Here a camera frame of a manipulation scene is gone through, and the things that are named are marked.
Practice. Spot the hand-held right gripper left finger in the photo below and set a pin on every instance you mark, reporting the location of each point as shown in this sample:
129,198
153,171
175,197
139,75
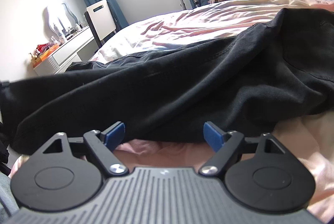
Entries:
113,135

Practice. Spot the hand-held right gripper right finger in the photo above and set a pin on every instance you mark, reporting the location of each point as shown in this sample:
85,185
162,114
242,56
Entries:
212,136

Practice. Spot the black pants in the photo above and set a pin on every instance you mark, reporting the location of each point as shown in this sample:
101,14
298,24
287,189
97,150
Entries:
182,83

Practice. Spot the white dresser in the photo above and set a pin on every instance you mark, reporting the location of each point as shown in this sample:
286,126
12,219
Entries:
65,51

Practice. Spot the orange box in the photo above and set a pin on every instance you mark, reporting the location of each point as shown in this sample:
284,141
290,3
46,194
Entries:
45,53

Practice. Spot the white spray bottle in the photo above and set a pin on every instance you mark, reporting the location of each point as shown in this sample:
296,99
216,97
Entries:
61,36

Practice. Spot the bed with pastel sheet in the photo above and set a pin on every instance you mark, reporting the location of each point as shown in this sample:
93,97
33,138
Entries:
198,23

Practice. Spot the white chair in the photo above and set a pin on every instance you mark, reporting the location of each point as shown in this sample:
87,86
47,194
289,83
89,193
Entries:
100,19

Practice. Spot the person's grey trouser leg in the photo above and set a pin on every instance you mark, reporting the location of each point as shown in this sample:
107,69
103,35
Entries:
6,195

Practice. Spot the wavy vanity mirror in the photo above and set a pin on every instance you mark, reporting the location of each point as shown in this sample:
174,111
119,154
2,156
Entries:
58,17

